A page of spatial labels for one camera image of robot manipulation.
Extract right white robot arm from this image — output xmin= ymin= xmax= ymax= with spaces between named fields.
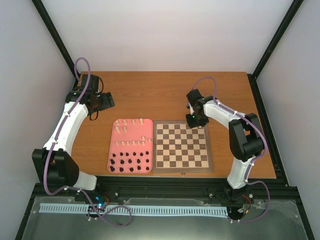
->
xmin=186 ymin=89 xmax=268 ymax=203

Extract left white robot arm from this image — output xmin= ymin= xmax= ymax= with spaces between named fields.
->
xmin=31 ymin=74 xmax=115 ymax=202

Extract left circuit board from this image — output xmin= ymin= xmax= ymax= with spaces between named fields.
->
xmin=95 ymin=192 xmax=110 ymax=209

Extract wooden chessboard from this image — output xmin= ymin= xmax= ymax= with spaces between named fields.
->
xmin=152 ymin=120 xmax=214 ymax=175

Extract pink plastic tray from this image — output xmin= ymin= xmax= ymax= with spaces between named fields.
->
xmin=107 ymin=118 xmax=154 ymax=174

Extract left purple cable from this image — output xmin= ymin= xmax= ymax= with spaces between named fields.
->
xmin=43 ymin=57 xmax=132 ymax=227

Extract purple cable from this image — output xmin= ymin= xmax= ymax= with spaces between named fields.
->
xmin=43 ymin=57 xmax=132 ymax=227
xmin=191 ymin=76 xmax=271 ymax=224

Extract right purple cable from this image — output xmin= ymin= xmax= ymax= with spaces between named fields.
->
xmin=191 ymin=76 xmax=271 ymax=224

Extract light blue cable duct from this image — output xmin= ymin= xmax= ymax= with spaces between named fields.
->
xmin=38 ymin=203 xmax=228 ymax=218

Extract black aluminium frame rail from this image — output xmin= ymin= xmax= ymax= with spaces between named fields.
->
xmin=32 ymin=174 xmax=300 ymax=203

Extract left black frame post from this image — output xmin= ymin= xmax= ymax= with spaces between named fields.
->
xmin=31 ymin=0 xmax=79 ymax=79

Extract black frame post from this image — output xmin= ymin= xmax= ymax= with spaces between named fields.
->
xmin=252 ymin=0 xmax=304 ymax=81
xmin=31 ymin=0 xmax=79 ymax=79

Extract right black frame post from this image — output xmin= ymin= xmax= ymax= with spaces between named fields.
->
xmin=252 ymin=0 xmax=304 ymax=81

